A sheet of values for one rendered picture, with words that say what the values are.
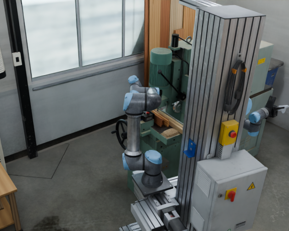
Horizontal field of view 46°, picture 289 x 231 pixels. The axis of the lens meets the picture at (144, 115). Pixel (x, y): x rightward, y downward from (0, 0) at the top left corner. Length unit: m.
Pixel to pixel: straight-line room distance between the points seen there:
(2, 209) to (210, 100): 2.17
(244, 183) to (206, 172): 0.22
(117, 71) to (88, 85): 0.43
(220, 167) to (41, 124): 2.57
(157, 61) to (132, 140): 0.79
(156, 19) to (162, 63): 1.64
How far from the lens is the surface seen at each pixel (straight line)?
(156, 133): 2.83
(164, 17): 4.47
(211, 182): 1.90
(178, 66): 2.88
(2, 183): 3.03
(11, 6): 3.45
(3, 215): 3.26
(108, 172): 3.83
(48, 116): 4.07
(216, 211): 2.00
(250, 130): 2.61
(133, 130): 2.20
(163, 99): 2.98
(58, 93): 4.00
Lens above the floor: 2.39
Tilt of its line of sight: 29 degrees down
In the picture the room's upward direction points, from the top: 2 degrees clockwise
